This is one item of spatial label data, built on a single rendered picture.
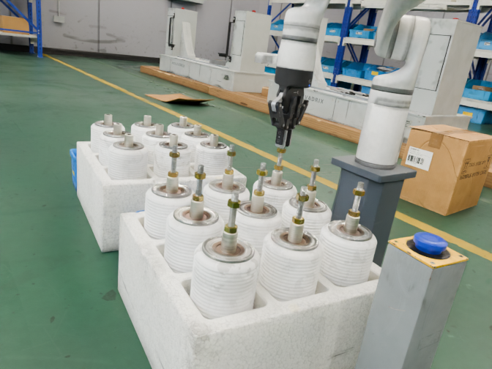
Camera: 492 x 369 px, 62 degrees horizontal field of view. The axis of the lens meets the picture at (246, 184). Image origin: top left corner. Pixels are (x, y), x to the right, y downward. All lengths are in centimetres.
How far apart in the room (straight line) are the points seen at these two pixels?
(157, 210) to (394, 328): 43
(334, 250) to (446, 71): 210
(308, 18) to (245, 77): 325
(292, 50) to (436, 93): 192
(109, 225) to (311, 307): 59
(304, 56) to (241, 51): 320
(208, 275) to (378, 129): 55
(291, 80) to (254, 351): 49
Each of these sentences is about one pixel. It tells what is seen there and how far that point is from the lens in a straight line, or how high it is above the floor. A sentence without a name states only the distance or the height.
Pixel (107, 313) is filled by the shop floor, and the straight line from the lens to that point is 89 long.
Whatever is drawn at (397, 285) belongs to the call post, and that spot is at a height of 26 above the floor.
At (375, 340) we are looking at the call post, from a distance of 63.
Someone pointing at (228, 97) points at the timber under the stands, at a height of 4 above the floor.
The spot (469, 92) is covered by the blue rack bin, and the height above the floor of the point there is 32.
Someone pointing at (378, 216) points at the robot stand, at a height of 19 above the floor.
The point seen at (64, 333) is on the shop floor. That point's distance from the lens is 85.
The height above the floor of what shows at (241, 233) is 22.
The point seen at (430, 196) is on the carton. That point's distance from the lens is 178.
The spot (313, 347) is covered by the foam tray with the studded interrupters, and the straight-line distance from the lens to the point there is 70.
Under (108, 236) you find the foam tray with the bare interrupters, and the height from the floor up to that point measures 5.
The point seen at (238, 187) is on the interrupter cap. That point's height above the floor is 25.
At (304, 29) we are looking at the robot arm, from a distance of 82.
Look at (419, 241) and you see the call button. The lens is 56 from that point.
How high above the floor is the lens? 53
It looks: 19 degrees down
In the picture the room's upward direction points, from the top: 8 degrees clockwise
